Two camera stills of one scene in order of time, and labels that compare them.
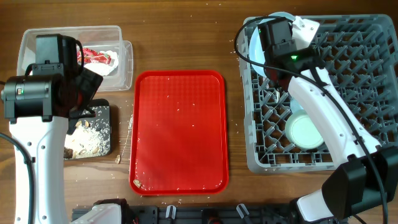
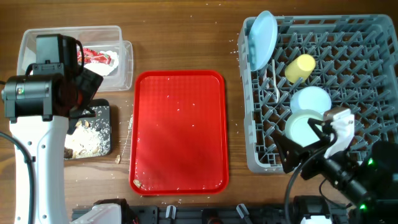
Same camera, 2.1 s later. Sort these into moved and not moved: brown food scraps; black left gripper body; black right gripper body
Moved: black right gripper body
Not moved: black left gripper body; brown food scraps
